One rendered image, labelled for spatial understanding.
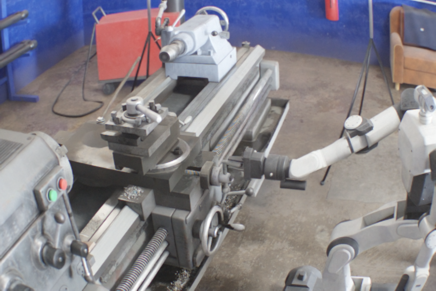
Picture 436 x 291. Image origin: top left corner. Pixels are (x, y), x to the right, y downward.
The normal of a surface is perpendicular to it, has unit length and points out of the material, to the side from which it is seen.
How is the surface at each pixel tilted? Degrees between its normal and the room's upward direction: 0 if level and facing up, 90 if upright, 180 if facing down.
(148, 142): 0
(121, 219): 36
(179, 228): 90
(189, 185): 0
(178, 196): 90
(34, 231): 90
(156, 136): 0
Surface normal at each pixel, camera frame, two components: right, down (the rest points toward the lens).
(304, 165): -0.29, -0.15
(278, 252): -0.05, -0.89
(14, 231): 0.94, 0.11
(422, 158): -0.75, 0.30
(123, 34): 0.02, 0.45
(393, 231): -0.36, 0.44
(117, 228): 0.51, -0.66
